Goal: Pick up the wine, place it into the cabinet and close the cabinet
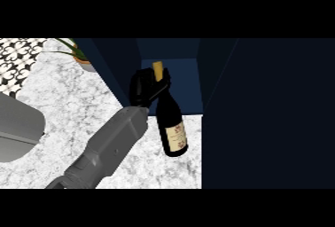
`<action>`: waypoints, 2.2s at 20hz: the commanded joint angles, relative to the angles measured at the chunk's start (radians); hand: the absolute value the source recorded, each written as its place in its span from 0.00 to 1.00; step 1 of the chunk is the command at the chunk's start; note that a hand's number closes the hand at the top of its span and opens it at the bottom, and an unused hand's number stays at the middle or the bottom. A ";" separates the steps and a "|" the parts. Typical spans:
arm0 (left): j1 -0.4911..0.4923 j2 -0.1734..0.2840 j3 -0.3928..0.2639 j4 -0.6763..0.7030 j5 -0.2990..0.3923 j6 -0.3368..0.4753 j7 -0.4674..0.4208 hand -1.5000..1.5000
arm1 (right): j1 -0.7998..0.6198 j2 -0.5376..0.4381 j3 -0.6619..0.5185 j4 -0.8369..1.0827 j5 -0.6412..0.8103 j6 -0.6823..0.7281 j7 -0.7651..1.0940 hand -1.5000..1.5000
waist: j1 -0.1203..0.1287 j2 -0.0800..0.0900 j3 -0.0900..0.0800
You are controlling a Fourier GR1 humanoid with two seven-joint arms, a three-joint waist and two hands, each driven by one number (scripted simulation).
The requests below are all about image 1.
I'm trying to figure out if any dark wine bottle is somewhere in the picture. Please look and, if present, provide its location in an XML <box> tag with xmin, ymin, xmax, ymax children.
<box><xmin>150</xmin><ymin>60</ymin><xmax>190</xmax><ymax>158</ymax></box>

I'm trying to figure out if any dark navy cabinet door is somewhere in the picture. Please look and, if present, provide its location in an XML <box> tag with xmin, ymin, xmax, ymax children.
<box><xmin>200</xmin><ymin>37</ymin><xmax>335</xmax><ymax>190</ymax></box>

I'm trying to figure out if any potted green plant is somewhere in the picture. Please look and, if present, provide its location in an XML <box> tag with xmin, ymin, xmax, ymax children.
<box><xmin>41</xmin><ymin>37</ymin><xmax>99</xmax><ymax>74</ymax></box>

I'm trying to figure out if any dark blue open cabinet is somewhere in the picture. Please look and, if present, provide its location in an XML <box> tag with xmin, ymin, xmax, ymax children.
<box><xmin>70</xmin><ymin>37</ymin><xmax>239</xmax><ymax>116</ymax></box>

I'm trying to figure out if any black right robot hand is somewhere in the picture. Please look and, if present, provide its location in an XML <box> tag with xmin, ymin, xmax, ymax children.
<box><xmin>128</xmin><ymin>67</ymin><xmax>171</xmax><ymax>109</ymax></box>

